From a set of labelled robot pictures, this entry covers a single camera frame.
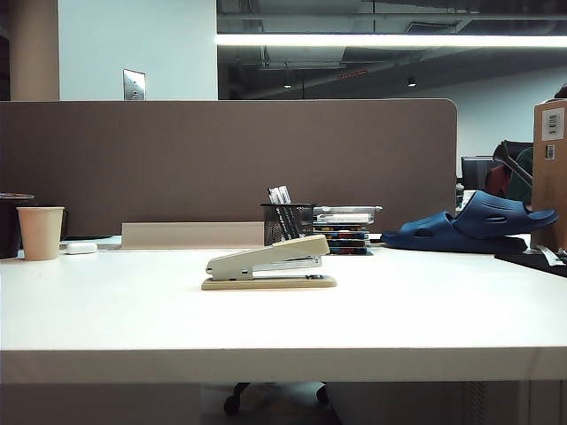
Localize brown desk partition panel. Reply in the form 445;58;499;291
0;97;458;250

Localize tan paper cup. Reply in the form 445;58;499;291
16;206;66;261

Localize blue rubber slipper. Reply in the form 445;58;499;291
451;190;561;241
381;211;529;254

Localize black desk mat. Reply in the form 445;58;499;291
494;247;567;279

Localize white flat box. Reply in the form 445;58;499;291
313;213;372;224

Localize metal wall plate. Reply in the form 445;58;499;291
122;68;149;102

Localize silver packaged strip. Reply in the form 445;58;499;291
537;246;567;267

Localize long ceiling light strip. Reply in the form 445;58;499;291
214;33;567;48

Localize black computer monitor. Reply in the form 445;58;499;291
460;155;504;192

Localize beige desk stapler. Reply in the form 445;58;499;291
201;235;338;292

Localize black mesh pen holder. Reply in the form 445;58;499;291
260;203;318;247

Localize stacked trays and boxes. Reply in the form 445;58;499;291
313;222;374;257

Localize black cylindrical container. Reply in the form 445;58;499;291
0;192;35;259

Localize brown cardboard box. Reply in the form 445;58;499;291
531;98;567;250

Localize grey metal tray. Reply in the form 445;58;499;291
315;205;384;216

